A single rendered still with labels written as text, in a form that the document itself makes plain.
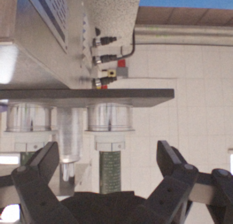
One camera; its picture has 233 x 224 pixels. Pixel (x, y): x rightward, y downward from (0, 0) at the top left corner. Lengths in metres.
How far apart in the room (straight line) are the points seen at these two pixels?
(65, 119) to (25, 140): 0.14
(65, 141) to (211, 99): 1.80
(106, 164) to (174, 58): 1.79
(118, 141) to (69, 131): 0.17
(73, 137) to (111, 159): 0.16
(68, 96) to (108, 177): 0.12
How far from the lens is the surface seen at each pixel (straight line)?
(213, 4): 0.85
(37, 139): 0.25
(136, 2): 0.51
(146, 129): 1.76
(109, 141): 0.22
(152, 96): 0.19
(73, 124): 0.37
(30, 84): 0.19
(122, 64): 1.73
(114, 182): 0.24
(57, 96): 0.20
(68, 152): 0.37
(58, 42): 0.17
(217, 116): 2.05
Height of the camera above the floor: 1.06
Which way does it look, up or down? 5 degrees down
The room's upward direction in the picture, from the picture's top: 179 degrees clockwise
